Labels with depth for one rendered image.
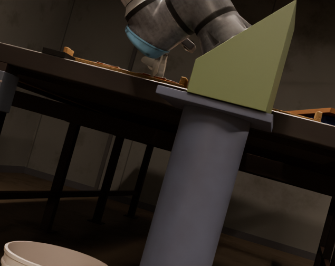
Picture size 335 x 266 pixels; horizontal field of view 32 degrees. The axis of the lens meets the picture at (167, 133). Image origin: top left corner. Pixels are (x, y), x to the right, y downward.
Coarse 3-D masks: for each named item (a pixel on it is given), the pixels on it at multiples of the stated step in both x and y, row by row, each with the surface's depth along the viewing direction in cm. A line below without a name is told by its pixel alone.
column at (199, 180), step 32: (160, 96) 138; (192, 96) 132; (192, 128) 137; (224, 128) 136; (256, 128) 153; (192, 160) 136; (224, 160) 136; (160, 192) 142; (192, 192) 135; (224, 192) 138; (160, 224) 138; (192, 224) 135; (160, 256) 136; (192, 256) 135
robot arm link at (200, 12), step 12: (168, 0) 146; (180, 0) 144; (192, 0) 142; (204, 0) 141; (216, 0) 141; (228, 0) 144; (180, 12) 144; (192, 12) 143; (204, 12) 141; (180, 24) 145; (192, 24) 145
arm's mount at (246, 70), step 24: (264, 24) 129; (288, 24) 128; (216, 48) 131; (240, 48) 130; (264, 48) 129; (288, 48) 149; (192, 72) 131; (216, 72) 130; (240, 72) 129; (264, 72) 128; (216, 96) 130; (240, 96) 129; (264, 96) 128
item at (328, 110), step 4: (324, 108) 216; (328, 108) 213; (332, 108) 211; (292, 112) 248; (296, 112) 243; (300, 112) 239; (304, 112) 235; (308, 112) 231; (312, 112) 227; (324, 112) 215; (328, 112) 212; (332, 112) 211; (304, 116) 242; (308, 116) 239; (332, 116) 219
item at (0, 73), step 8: (0, 64) 180; (8, 64) 180; (0, 72) 178; (8, 72) 181; (16, 72) 186; (0, 80) 177; (8, 80) 181; (16, 80) 186; (0, 88) 178; (8, 88) 182; (0, 96) 179; (8, 96) 184; (0, 104) 180; (8, 104) 185; (8, 112) 186
